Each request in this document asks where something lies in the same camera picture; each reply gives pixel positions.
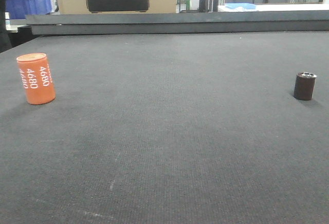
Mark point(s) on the dark brown cylindrical capacitor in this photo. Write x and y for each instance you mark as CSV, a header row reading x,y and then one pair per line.
x,y
304,86

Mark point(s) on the orange 4680 cylinder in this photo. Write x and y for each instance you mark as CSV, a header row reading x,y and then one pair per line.
x,y
36,78

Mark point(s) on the light blue tray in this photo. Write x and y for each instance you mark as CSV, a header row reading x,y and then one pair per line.
x,y
241,6

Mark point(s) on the blue crate in background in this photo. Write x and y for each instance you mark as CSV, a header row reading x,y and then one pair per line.
x,y
18,9

